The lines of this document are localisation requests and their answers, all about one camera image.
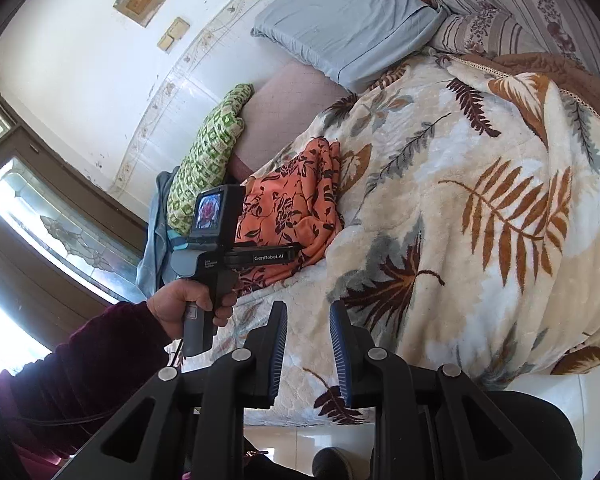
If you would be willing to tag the person's left forearm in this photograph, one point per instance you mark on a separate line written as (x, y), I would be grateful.
(90, 370)

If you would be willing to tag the green patterned cushion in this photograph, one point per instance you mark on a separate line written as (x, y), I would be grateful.
(205, 160)

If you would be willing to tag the person's dark shoe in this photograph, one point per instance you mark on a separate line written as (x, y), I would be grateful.
(330, 465)

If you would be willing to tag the orange floral garment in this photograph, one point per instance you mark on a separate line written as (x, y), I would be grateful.
(290, 185)

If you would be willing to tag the striped floral pillow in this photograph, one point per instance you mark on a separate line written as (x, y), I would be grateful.
(485, 30)

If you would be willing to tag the pale blue hanging cloth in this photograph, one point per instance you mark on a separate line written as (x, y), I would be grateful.
(152, 240)

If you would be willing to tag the person's left hand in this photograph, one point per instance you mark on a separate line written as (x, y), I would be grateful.
(170, 305)

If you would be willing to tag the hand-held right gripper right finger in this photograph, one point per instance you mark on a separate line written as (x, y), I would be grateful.
(338, 350)

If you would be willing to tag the beige bed sheet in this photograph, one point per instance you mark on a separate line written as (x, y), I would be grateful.
(280, 110)

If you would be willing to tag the brown stained glass door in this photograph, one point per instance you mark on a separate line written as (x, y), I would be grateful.
(40, 210)

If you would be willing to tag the light blue pillow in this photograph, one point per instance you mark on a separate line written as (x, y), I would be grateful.
(340, 25)

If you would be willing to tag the leaf-printed cream blanket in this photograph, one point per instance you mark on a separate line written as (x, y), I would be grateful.
(455, 135)

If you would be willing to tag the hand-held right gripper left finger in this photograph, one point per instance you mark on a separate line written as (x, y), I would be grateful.
(276, 350)

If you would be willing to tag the beige wall switch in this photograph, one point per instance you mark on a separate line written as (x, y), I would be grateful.
(174, 35)

